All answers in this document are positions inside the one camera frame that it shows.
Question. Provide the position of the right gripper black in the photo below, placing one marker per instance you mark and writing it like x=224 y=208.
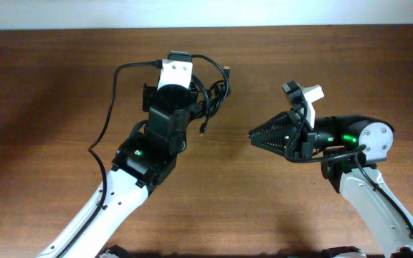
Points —
x=305 y=137

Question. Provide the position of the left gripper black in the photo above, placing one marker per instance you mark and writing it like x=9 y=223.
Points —
x=148 y=97

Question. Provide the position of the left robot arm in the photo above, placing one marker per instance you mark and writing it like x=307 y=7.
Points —
x=141 y=163

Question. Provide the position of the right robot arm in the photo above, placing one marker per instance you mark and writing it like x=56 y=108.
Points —
x=348 y=148

